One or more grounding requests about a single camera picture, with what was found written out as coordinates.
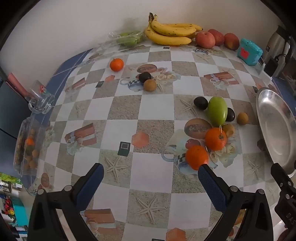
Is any black cable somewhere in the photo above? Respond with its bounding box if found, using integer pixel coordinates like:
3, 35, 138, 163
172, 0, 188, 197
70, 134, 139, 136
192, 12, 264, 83
275, 53, 292, 62

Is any red apple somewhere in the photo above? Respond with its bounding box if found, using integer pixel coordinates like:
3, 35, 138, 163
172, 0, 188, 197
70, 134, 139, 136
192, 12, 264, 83
223, 33, 240, 51
208, 29, 225, 46
196, 32, 216, 49

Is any clear plastic fruit container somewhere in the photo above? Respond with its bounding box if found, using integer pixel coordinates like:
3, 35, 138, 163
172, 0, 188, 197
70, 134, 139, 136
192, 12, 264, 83
13, 116, 48, 178

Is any yellow banana bunch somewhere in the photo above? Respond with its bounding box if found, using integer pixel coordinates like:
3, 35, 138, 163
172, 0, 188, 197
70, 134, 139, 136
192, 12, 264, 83
145, 12, 204, 46

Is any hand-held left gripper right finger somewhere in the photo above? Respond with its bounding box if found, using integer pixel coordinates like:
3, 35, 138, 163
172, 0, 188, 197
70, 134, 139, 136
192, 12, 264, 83
198, 163, 273, 241

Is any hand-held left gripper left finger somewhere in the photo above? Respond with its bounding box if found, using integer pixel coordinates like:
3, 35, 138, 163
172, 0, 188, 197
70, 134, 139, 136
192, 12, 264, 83
28, 163, 104, 241

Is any steel thermos jug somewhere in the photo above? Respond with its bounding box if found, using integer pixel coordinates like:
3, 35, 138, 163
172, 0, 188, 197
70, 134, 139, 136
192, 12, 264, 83
265, 24, 296, 70

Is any checkered printed tablecloth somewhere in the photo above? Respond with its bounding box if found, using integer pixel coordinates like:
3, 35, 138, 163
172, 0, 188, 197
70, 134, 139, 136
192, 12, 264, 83
14, 44, 288, 241

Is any teal plastic box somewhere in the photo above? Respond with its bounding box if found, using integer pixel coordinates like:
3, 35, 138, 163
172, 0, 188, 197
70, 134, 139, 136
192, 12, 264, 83
236, 38, 264, 66

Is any orange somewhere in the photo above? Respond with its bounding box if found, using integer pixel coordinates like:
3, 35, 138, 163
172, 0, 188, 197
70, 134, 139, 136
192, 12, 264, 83
110, 58, 125, 72
186, 145, 209, 171
205, 127, 227, 151

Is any dark round fruit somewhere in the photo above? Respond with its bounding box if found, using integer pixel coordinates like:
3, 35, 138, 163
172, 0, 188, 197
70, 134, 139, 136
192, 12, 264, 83
193, 96, 209, 111
225, 108, 236, 122
138, 72, 152, 83

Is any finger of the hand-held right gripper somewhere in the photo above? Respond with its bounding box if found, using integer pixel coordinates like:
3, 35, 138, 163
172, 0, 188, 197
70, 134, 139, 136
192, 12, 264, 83
270, 163, 295, 193

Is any plastic bag of green fruits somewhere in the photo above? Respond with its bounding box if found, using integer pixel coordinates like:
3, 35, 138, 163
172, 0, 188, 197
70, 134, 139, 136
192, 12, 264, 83
98, 31, 147, 50

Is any brown round fruit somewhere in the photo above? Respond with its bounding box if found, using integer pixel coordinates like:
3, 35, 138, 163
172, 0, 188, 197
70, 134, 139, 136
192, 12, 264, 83
143, 79, 157, 92
222, 124, 236, 138
237, 112, 249, 126

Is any clear glass mug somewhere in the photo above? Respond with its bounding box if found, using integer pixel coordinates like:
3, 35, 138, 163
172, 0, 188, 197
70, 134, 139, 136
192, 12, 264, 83
28, 80, 56, 114

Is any colorful toy pile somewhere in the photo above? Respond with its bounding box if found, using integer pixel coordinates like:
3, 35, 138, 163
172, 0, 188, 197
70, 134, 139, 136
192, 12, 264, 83
1, 197, 15, 217

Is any round metal plate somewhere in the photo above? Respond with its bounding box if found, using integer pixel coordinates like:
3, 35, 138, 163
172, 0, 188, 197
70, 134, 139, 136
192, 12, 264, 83
255, 87, 296, 176

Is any green mango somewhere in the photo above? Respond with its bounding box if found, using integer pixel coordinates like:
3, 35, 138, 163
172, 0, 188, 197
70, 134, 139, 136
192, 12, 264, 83
207, 96, 228, 127

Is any black power adapter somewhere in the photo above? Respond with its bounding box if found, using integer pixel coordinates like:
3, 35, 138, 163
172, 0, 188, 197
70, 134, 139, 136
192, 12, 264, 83
264, 58, 280, 77

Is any teal plastic object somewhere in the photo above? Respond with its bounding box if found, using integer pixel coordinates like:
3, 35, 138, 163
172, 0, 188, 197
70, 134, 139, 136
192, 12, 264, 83
11, 197, 31, 227

